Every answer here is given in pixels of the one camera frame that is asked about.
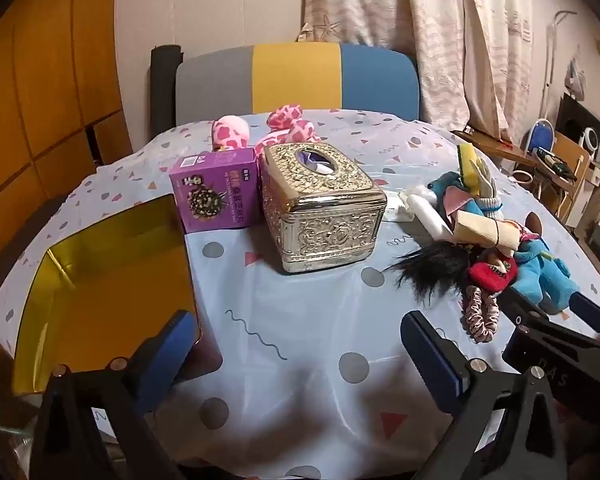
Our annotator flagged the pink satin scrunchie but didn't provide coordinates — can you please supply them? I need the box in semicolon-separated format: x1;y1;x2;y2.
461;285;501;345

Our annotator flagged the black furry pom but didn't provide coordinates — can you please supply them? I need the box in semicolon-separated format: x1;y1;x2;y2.
392;242;473;306

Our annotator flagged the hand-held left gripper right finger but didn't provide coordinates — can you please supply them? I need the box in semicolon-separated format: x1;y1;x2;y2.
400;310;576;480

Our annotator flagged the white grey fabric glove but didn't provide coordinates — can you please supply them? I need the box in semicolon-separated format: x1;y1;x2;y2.
472;159;501;201

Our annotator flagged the striped white hair tie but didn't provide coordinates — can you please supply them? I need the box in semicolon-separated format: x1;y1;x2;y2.
480;196;505;220

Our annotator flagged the wooden chair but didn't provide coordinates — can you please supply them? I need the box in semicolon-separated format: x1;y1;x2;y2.
550;130;593;226

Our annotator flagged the red plush pouch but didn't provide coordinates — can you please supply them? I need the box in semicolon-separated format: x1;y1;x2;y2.
467;255;520;291

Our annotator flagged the white pole stand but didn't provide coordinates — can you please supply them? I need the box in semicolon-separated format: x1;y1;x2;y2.
540;10;578;126

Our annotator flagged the yellow sponge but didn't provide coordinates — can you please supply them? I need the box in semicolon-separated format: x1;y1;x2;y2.
457;144;488;186

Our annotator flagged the wooden side table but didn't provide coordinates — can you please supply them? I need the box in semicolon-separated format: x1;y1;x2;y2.
450;127;536;181

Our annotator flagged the blue plush toy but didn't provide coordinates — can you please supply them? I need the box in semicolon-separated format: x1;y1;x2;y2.
512;237;581;313

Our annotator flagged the beige cloth roll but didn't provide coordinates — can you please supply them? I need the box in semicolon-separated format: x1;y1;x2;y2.
452;210;523;251

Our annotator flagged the blue folding chair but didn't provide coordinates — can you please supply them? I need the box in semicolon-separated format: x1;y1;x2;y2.
525;117;556;156

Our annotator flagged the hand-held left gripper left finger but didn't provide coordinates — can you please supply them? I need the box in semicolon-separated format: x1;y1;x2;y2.
30;310;201;480

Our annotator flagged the blue plush elephant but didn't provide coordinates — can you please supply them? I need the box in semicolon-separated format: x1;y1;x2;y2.
427;171;483;221

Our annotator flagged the black monitor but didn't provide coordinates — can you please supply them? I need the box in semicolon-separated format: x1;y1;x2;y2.
555;92;600;151

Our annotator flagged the pink spotted plush toy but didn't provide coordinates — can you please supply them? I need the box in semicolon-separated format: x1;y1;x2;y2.
211;104;323;153

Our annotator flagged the grey yellow blue chair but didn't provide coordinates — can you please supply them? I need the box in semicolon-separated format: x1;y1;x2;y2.
175;42;421;126

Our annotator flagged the white cloth roll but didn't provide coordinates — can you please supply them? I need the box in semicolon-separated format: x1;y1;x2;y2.
412;195;453;241

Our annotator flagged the orange wooden wardrobe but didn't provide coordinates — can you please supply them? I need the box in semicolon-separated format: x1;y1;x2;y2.
0;0;133;281

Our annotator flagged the printed beige curtain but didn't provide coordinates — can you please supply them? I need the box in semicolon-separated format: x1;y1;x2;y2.
295;0;533;143

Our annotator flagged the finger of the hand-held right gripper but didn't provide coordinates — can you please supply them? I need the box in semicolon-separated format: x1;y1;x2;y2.
570;291;600;344
497;287;600;349

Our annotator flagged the yellow tin box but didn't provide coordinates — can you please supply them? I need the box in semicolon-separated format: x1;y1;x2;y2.
11;194;223;396

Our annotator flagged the purple cloth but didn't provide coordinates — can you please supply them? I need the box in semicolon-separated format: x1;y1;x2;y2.
169;147;262;233

